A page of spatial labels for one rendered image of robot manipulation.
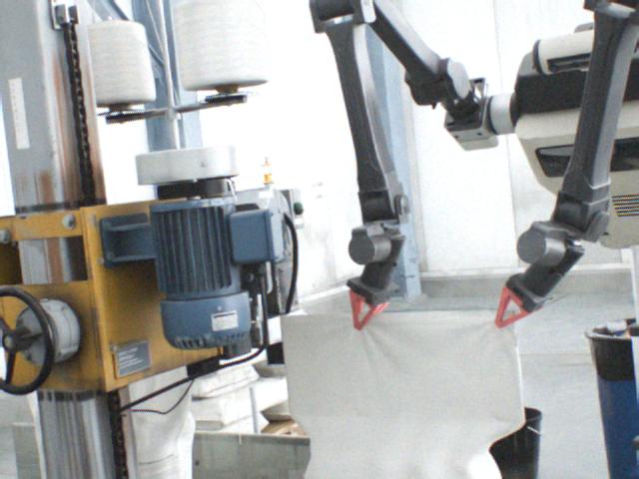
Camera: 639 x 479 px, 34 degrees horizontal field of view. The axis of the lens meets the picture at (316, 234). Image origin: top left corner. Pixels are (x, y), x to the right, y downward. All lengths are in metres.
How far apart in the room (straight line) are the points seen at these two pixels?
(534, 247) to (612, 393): 2.41
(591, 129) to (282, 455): 1.22
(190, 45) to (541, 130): 0.78
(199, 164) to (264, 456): 1.08
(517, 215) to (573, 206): 8.65
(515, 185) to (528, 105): 8.16
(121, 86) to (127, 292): 0.41
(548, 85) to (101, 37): 0.90
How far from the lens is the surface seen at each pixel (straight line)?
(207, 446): 2.70
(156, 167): 1.72
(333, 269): 10.21
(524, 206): 10.40
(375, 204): 1.92
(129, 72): 2.03
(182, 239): 1.72
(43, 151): 1.84
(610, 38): 1.68
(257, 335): 2.15
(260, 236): 1.72
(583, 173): 1.75
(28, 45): 1.86
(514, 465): 4.53
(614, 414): 4.14
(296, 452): 2.55
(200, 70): 1.85
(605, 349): 4.07
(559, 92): 2.23
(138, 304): 1.87
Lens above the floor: 1.34
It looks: 3 degrees down
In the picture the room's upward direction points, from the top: 6 degrees counter-clockwise
